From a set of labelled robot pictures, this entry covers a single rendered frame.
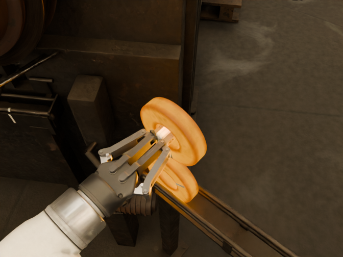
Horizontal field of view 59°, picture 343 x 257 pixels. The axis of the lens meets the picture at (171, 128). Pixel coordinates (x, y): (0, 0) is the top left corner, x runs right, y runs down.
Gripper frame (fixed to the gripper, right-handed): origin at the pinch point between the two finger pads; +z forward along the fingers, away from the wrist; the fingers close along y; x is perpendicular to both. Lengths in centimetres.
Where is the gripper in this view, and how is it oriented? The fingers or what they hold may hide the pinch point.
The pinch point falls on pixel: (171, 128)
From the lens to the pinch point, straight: 58.8
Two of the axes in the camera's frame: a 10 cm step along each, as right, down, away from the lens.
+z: 6.7, -6.3, 4.0
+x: -0.4, -5.6, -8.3
